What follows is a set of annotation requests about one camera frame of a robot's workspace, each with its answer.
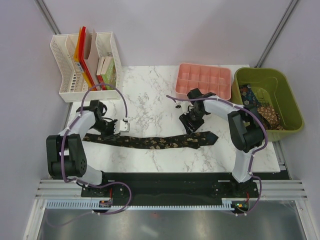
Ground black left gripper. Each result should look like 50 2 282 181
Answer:
91 119 121 142

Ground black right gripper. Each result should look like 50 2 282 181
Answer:
179 108 206 137

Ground black gold floral tie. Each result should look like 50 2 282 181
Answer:
83 131 219 150

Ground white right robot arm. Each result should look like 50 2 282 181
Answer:
179 88 268 197

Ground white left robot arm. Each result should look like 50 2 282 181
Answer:
46 100 117 197

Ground pink divided organizer tray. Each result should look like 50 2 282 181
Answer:
175 63 232 101

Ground green book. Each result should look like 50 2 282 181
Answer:
101 56 117 87

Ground navy floral tie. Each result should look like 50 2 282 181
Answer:
239 84 262 109

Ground red folder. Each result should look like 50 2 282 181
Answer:
78 26 99 88

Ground beige cardboard folder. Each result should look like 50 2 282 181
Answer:
84 29 99 85

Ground white plastic file rack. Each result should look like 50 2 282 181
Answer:
50 32 124 103

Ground red book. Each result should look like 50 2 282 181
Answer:
96 57 108 84

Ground orange folder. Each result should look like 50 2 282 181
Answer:
73 26 95 88

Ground brown floral tie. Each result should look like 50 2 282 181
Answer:
257 106 284 131

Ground olive green plastic bin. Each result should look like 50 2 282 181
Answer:
230 67 304 142

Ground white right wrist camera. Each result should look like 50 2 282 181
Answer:
178 102 193 115

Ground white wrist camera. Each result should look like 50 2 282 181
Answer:
115 119 130 133
178 102 193 115

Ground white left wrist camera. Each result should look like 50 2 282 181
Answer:
115 119 130 133

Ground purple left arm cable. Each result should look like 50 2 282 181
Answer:
61 83 133 217

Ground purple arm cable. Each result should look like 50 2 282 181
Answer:
166 94 270 218
61 83 133 217

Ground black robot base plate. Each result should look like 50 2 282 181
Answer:
64 170 290 208

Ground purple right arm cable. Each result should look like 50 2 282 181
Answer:
166 94 270 218

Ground slotted cable duct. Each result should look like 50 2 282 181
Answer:
46 199 234 211

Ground aluminium frame rail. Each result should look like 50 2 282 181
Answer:
35 179 308 201

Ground left aluminium corner post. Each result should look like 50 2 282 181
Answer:
34 0 61 35

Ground aluminium corner post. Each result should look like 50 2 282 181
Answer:
34 0 61 35
254 0 301 68

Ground right aluminium corner post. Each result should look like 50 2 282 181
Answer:
254 0 301 68

